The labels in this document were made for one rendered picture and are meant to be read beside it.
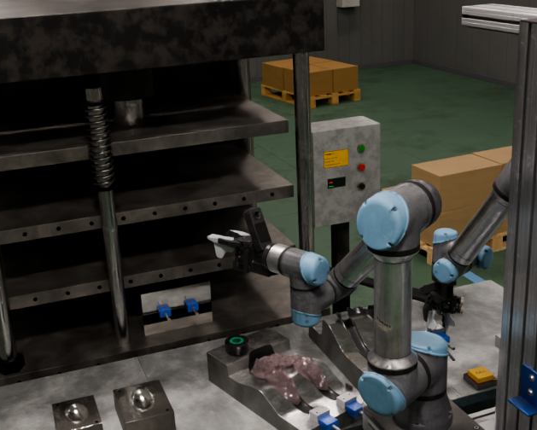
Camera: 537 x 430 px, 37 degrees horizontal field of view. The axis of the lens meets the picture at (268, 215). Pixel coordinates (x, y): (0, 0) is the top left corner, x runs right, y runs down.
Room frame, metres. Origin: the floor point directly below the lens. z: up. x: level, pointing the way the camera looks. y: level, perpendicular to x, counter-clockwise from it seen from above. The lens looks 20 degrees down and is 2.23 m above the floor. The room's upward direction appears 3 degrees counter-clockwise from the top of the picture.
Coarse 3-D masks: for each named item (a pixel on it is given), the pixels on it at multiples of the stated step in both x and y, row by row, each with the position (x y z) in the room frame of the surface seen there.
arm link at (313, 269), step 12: (288, 252) 1.83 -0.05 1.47; (300, 252) 1.82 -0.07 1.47; (288, 264) 1.80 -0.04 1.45; (300, 264) 1.78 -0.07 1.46; (312, 264) 1.77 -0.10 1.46; (324, 264) 1.79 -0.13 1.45; (288, 276) 1.82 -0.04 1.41; (300, 276) 1.78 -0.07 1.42; (312, 276) 1.76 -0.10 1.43; (324, 276) 1.79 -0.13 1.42; (300, 288) 1.78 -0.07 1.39
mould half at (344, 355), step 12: (324, 324) 2.48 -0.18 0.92; (336, 324) 2.46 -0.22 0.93; (360, 324) 2.46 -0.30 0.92; (372, 324) 2.47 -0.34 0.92; (312, 336) 2.59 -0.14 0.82; (324, 336) 2.49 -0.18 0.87; (336, 336) 2.41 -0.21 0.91; (348, 336) 2.41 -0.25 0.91; (372, 336) 2.42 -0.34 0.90; (324, 348) 2.49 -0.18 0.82; (336, 348) 2.39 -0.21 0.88; (348, 348) 2.37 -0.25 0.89; (336, 360) 2.40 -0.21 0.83; (348, 360) 2.31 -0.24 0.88; (360, 360) 2.29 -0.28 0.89; (348, 372) 2.31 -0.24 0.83; (360, 372) 2.23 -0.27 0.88
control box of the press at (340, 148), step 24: (336, 120) 3.22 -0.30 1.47; (360, 120) 3.20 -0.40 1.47; (312, 144) 3.04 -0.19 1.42; (336, 144) 3.07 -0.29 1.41; (360, 144) 3.10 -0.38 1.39; (312, 168) 3.04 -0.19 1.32; (336, 168) 3.07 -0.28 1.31; (360, 168) 3.09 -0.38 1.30; (336, 192) 3.07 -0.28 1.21; (360, 192) 3.11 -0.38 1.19; (336, 216) 3.07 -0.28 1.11; (336, 240) 3.13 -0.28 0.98
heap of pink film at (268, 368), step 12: (264, 360) 2.28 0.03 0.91; (276, 360) 2.31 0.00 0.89; (288, 360) 2.29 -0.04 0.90; (300, 360) 2.25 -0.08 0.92; (312, 360) 2.25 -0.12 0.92; (252, 372) 2.26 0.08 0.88; (264, 372) 2.22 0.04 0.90; (276, 372) 2.20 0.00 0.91; (300, 372) 2.21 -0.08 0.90; (312, 372) 2.20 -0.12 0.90; (276, 384) 2.15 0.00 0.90; (288, 384) 2.14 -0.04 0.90; (324, 384) 2.18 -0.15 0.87; (288, 396) 2.11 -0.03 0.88
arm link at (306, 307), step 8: (312, 288) 1.78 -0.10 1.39; (320, 288) 1.83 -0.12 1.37; (328, 288) 1.84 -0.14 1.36; (296, 296) 1.79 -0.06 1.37; (304, 296) 1.78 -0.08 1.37; (312, 296) 1.78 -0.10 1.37; (320, 296) 1.81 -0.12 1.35; (328, 296) 1.83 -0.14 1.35; (296, 304) 1.79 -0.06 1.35; (304, 304) 1.78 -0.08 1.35; (312, 304) 1.78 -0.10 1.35; (320, 304) 1.80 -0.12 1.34; (328, 304) 1.83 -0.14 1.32; (296, 312) 1.79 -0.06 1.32; (304, 312) 1.78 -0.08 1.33; (312, 312) 1.78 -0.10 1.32; (320, 312) 1.81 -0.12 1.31; (296, 320) 1.79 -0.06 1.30; (304, 320) 1.78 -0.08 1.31; (312, 320) 1.78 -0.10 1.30
